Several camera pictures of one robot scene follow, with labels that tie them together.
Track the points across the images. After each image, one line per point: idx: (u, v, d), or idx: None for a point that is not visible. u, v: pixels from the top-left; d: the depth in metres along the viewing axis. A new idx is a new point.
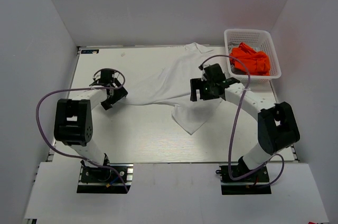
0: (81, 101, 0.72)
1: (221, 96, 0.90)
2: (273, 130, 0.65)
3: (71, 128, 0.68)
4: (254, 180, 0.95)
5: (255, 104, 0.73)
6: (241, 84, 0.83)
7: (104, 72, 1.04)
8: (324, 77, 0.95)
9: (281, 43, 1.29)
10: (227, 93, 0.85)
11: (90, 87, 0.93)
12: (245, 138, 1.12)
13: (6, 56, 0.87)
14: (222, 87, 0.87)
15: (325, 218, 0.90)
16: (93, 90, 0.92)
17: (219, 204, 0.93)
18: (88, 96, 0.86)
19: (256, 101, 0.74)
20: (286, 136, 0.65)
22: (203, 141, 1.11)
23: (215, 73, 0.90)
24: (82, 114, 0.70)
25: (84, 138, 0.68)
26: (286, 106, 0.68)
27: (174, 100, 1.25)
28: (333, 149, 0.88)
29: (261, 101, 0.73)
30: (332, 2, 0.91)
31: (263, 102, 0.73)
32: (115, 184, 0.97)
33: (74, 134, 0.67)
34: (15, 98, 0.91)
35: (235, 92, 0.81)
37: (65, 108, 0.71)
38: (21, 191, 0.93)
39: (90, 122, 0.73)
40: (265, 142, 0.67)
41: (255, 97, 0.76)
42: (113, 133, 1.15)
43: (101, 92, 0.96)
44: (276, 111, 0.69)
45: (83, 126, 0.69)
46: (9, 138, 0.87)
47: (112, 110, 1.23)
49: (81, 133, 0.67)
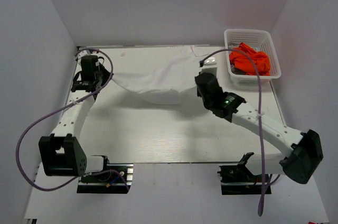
0: (66, 139, 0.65)
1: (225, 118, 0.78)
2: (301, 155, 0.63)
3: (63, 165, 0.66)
4: (254, 180, 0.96)
5: (280, 136, 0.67)
6: (251, 108, 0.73)
7: (84, 63, 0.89)
8: (324, 77, 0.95)
9: (281, 44, 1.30)
10: (236, 119, 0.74)
11: (73, 102, 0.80)
12: (246, 138, 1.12)
13: (6, 56, 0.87)
14: (226, 109, 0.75)
15: (326, 218, 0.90)
16: (77, 104, 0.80)
17: (219, 204, 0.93)
18: (72, 123, 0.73)
19: (279, 131, 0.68)
20: (313, 165, 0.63)
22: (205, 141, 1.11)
23: (213, 87, 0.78)
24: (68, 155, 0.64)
25: (77, 174, 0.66)
26: (313, 137, 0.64)
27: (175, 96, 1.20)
28: (333, 148, 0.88)
29: (284, 132, 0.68)
30: (332, 1, 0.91)
31: (287, 133, 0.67)
32: (115, 184, 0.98)
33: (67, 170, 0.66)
34: (15, 98, 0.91)
35: (247, 118, 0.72)
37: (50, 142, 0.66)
38: (22, 191, 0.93)
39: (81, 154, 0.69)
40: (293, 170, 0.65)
41: (277, 127, 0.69)
42: (113, 133, 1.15)
43: (85, 103, 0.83)
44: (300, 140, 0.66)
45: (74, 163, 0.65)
46: (9, 138, 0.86)
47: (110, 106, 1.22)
49: (73, 169, 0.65)
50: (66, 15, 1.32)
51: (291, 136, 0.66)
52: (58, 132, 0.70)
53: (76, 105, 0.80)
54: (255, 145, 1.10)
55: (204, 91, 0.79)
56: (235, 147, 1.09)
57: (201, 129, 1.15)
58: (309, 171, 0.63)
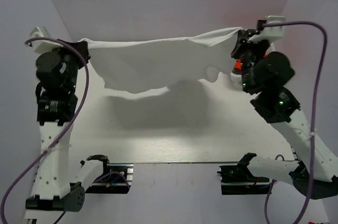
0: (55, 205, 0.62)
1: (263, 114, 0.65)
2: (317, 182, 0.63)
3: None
4: (254, 180, 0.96)
5: (323, 163, 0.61)
6: (304, 120, 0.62)
7: (43, 78, 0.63)
8: (324, 77, 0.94)
9: (282, 43, 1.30)
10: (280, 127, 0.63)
11: (45, 147, 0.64)
12: (247, 138, 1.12)
13: (7, 57, 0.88)
14: (275, 110, 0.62)
15: (326, 219, 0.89)
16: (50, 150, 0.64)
17: (219, 204, 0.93)
18: (55, 178, 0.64)
19: (324, 158, 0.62)
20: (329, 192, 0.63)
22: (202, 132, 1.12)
23: (281, 81, 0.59)
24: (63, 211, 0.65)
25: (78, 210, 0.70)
26: None
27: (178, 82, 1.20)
28: (333, 148, 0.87)
29: (329, 160, 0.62)
30: (331, 0, 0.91)
31: (331, 161, 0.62)
32: (115, 184, 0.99)
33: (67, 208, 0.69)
34: (15, 98, 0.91)
35: (297, 132, 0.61)
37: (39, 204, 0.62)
38: (22, 190, 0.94)
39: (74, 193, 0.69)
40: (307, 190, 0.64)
41: (324, 152, 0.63)
42: (113, 133, 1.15)
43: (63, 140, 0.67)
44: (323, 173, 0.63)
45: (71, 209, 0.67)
46: (10, 138, 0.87)
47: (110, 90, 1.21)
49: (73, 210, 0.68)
50: (66, 15, 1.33)
51: (333, 167, 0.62)
52: (43, 193, 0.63)
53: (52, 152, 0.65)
54: (255, 144, 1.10)
55: (269, 80, 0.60)
56: (235, 147, 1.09)
57: (200, 129, 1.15)
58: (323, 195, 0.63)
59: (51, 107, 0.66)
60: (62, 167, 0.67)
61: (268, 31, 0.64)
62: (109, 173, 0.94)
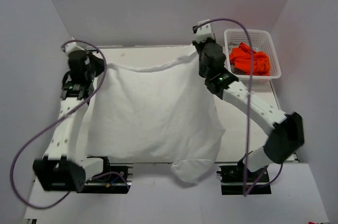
0: (62, 165, 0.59)
1: (218, 95, 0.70)
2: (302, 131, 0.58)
3: (59, 186, 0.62)
4: (254, 180, 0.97)
5: (265, 114, 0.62)
6: (243, 86, 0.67)
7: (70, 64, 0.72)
8: (324, 77, 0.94)
9: (281, 43, 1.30)
10: (228, 96, 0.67)
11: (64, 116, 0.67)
12: (240, 140, 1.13)
13: (7, 56, 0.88)
14: (218, 86, 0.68)
15: (325, 218, 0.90)
16: (69, 118, 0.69)
17: (219, 204, 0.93)
18: (66, 141, 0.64)
19: (264, 110, 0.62)
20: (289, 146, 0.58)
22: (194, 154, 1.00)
23: (217, 64, 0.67)
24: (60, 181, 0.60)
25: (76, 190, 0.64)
26: (297, 119, 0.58)
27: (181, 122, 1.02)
28: (332, 148, 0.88)
29: (269, 111, 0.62)
30: (332, 0, 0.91)
31: (272, 112, 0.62)
32: (115, 184, 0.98)
33: (64, 188, 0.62)
34: (15, 98, 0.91)
35: (239, 97, 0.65)
37: (44, 167, 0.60)
38: (22, 191, 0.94)
39: (77, 172, 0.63)
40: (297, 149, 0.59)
41: (262, 104, 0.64)
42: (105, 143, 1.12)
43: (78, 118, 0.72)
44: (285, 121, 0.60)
45: (68, 183, 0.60)
46: (9, 138, 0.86)
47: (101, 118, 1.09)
49: (69, 187, 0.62)
50: (66, 15, 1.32)
51: (274, 115, 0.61)
52: (53, 154, 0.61)
53: (68, 119, 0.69)
54: (244, 146, 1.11)
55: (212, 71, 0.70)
56: (227, 149, 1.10)
57: None
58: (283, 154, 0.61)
59: (76, 89, 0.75)
60: (73, 137, 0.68)
61: (206, 30, 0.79)
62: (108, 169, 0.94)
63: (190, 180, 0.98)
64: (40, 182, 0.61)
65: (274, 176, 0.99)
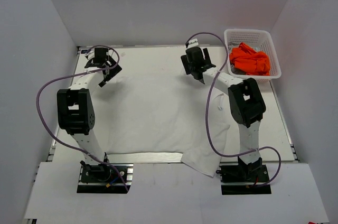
0: (81, 91, 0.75)
1: (201, 80, 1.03)
2: (257, 94, 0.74)
3: (76, 117, 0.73)
4: (254, 180, 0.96)
5: (227, 82, 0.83)
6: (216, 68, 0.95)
7: (97, 51, 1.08)
8: (324, 77, 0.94)
9: (281, 43, 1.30)
10: (206, 77, 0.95)
11: (86, 72, 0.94)
12: (237, 137, 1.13)
13: (6, 56, 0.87)
14: (200, 73, 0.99)
15: (325, 218, 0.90)
16: (90, 74, 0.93)
17: (219, 204, 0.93)
18: (86, 83, 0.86)
19: (227, 79, 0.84)
20: (254, 107, 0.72)
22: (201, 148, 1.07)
23: (195, 58, 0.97)
24: (81, 102, 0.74)
25: (88, 126, 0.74)
26: (252, 82, 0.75)
27: (188, 118, 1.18)
28: (332, 148, 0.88)
29: (232, 79, 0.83)
30: (332, 1, 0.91)
31: (233, 80, 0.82)
32: (115, 184, 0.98)
33: (80, 122, 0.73)
34: (14, 98, 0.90)
35: (210, 74, 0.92)
37: (66, 98, 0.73)
38: (22, 191, 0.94)
39: (90, 110, 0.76)
40: (251, 111, 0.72)
41: (227, 76, 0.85)
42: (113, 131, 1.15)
43: (96, 76, 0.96)
44: (245, 86, 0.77)
45: (85, 114, 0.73)
46: (9, 138, 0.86)
47: (113, 111, 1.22)
49: (84, 121, 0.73)
50: (66, 15, 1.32)
51: (235, 80, 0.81)
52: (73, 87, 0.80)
53: (89, 74, 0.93)
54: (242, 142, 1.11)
55: (197, 65, 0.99)
56: (227, 145, 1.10)
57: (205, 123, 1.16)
58: (248, 112, 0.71)
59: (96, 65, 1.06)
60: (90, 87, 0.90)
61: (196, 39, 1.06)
62: (108, 166, 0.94)
63: (204, 173, 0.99)
64: (60, 113, 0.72)
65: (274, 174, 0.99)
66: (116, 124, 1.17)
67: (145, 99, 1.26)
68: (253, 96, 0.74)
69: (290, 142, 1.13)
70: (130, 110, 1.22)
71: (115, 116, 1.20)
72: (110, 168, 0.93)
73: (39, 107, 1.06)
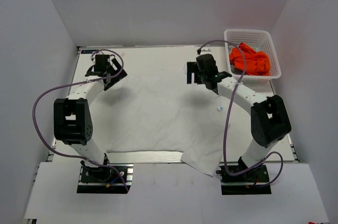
0: (79, 101, 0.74)
1: (214, 90, 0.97)
2: (283, 113, 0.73)
3: (73, 128, 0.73)
4: (254, 180, 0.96)
5: (247, 98, 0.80)
6: (233, 79, 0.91)
7: (99, 58, 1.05)
8: (324, 77, 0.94)
9: (281, 43, 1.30)
10: (220, 87, 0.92)
11: (86, 80, 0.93)
12: (237, 138, 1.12)
13: (6, 56, 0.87)
14: (214, 83, 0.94)
15: (325, 218, 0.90)
16: (90, 83, 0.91)
17: (219, 204, 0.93)
18: (85, 93, 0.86)
19: (249, 95, 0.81)
20: (279, 128, 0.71)
22: (201, 148, 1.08)
23: (207, 65, 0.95)
24: (78, 113, 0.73)
25: (84, 138, 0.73)
26: (278, 100, 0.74)
27: (188, 118, 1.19)
28: (332, 148, 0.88)
29: (253, 95, 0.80)
30: (332, 1, 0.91)
31: (255, 96, 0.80)
32: (115, 184, 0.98)
33: (76, 134, 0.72)
34: (15, 98, 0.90)
35: (227, 86, 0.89)
37: (63, 108, 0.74)
38: (22, 191, 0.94)
39: (87, 121, 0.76)
40: (275, 131, 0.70)
41: (248, 92, 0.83)
42: (114, 131, 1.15)
43: (96, 84, 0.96)
44: (268, 104, 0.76)
45: (81, 125, 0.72)
46: (8, 138, 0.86)
47: (113, 110, 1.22)
49: (81, 133, 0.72)
50: (66, 15, 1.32)
51: (256, 98, 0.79)
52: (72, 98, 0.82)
53: (89, 83, 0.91)
54: (241, 143, 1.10)
55: (209, 73, 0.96)
56: (227, 146, 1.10)
57: (206, 123, 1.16)
58: (273, 133, 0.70)
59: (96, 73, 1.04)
60: (90, 95, 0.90)
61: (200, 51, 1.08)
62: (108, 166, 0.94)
63: (204, 172, 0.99)
64: (57, 123, 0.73)
65: (274, 178, 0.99)
66: (116, 122, 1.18)
67: (145, 98, 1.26)
68: (277, 114, 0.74)
69: (290, 142, 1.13)
70: (130, 108, 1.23)
71: (116, 117, 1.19)
72: (110, 167, 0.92)
73: (38, 108, 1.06)
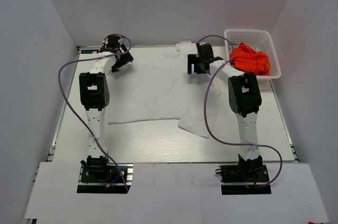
0: (99, 74, 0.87)
1: (207, 72, 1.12)
2: (255, 88, 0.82)
3: (94, 96, 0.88)
4: (254, 180, 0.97)
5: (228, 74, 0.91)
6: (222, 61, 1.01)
7: (111, 37, 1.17)
8: (324, 77, 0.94)
9: (281, 43, 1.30)
10: (212, 68, 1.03)
11: (101, 56, 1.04)
12: (226, 106, 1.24)
13: (6, 56, 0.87)
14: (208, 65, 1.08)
15: (325, 218, 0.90)
16: (104, 59, 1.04)
17: (219, 204, 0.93)
18: (102, 67, 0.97)
19: (229, 72, 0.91)
20: (251, 100, 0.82)
22: (196, 114, 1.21)
23: (204, 52, 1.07)
24: (99, 85, 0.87)
25: (103, 104, 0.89)
26: (252, 76, 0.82)
27: (182, 89, 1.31)
28: (332, 148, 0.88)
29: (233, 72, 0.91)
30: (331, 1, 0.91)
31: (235, 72, 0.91)
32: (115, 184, 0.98)
33: (97, 101, 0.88)
34: (15, 98, 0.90)
35: (216, 66, 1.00)
37: (86, 80, 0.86)
38: (22, 192, 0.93)
39: (106, 90, 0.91)
40: (248, 102, 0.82)
41: (229, 69, 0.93)
42: (118, 114, 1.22)
43: (110, 59, 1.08)
44: (245, 80, 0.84)
45: (101, 94, 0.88)
46: (9, 138, 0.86)
47: (117, 92, 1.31)
49: (101, 100, 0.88)
50: (66, 15, 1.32)
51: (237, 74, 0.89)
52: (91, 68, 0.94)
53: (104, 59, 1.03)
54: (231, 111, 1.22)
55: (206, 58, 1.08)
56: (219, 113, 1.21)
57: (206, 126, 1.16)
58: (246, 104, 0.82)
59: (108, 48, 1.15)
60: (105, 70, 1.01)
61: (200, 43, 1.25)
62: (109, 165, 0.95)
63: (204, 171, 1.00)
64: (81, 92, 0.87)
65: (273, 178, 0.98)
66: (120, 105, 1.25)
67: (147, 84, 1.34)
68: (251, 89, 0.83)
69: (290, 142, 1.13)
70: (131, 87, 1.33)
71: (120, 100, 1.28)
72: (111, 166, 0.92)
73: (38, 107, 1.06)
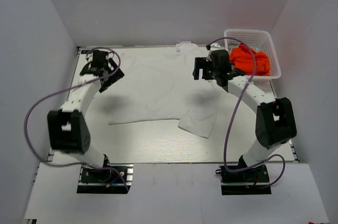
0: (73, 113, 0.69)
1: (224, 87, 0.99)
2: (289, 117, 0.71)
3: (68, 140, 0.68)
4: (254, 180, 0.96)
5: (256, 98, 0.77)
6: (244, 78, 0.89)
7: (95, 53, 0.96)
8: (324, 77, 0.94)
9: (281, 43, 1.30)
10: (231, 85, 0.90)
11: (81, 84, 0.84)
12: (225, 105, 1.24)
13: (6, 57, 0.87)
14: (225, 80, 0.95)
15: (326, 218, 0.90)
16: (85, 86, 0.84)
17: (219, 204, 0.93)
18: (80, 101, 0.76)
19: (256, 94, 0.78)
20: (283, 130, 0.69)
22: (196, 114, 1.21)
23: (221, 63, 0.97)
24: (73, 127, 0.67)
25: (81, 149, 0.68)
26: (285, 102, 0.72)
27: (183, 89, 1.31)
28: (331, 148, 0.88)
29: (261, 95, 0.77)
30: (331, 1, 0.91)
31: (264, 95, 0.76)
32: (115, 184, 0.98)
33: (72, 145, 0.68)
34: (14, 98, 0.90)
35: (237, 85, 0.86)
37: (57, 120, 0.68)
38: (22, 192, 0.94)
39: (84, 131, 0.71)
40: (281, 134, 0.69)
41: (256, 91, 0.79)
42: (118, 114, 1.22)
43: (92, 86, 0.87)
44: (276, 105, 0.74)
45: (77, 138, 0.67)
46: (8, 138, 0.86)
47: (117, 92, 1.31)
49: (77, 144, 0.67)
50: (66, 15, 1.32)
51: (266, 98, 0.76)
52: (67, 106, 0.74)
53: (84, 86, 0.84)
54: (232, 111, 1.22)
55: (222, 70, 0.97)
56: (219, 112, 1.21)
57: (205, 125, 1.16)
58: (277, 136, 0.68)
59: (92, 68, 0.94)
60: (85, 102, 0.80)
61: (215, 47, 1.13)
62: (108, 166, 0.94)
63: (204, 172, 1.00)
64: (50, 134, 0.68)
65: (274, 180, 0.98)
66: (119, 105, 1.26)
67: (147, 84, 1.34)
68: (283, 117, 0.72)
69: (290, 142, 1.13)
70: (130, 87, 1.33)
71: (120, 100, 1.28)
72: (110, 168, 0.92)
73: (38, 107, 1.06)
